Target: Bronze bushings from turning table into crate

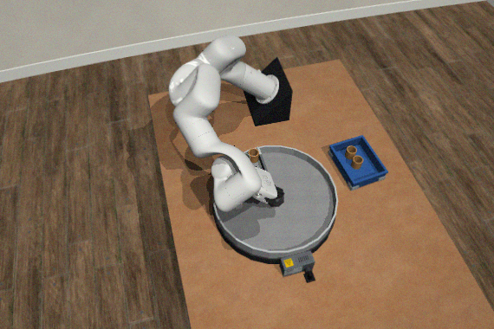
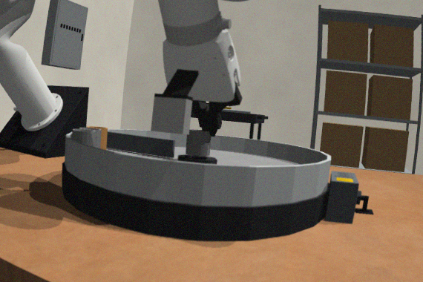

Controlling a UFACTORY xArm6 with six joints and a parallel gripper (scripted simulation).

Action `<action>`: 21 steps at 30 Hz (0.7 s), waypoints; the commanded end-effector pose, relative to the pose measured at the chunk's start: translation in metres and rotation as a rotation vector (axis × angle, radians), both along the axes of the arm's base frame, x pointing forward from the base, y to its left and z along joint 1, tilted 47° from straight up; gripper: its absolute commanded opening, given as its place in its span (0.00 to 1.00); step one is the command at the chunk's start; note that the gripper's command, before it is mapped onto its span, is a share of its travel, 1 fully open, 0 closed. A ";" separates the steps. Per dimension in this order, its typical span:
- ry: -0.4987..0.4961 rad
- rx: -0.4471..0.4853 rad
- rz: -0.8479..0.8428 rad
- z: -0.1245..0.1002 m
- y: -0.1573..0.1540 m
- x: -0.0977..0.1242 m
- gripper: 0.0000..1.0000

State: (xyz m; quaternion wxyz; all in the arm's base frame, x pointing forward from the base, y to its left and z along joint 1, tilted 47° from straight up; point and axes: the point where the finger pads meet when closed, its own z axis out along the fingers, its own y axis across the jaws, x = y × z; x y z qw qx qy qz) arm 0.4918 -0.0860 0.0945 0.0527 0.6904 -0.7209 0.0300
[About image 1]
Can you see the bronze bushing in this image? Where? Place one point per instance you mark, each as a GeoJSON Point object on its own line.
{"type": "Point", "coordinates": [350, 152]}
{"type": "Point", "coordinates": [255, 152]}
{"type": "Point", "coordinates": [357, 159]}

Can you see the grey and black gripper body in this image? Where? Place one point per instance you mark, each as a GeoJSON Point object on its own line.
{"type": "Point", "coordinates": [268, 188]}

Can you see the grey round turntable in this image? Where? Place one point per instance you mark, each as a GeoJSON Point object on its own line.
{"type": "Point", "coordinates": [297, 223]}

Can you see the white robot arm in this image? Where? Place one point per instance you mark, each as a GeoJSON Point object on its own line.
{"type": "Point", "coordinates": [235, 177]}

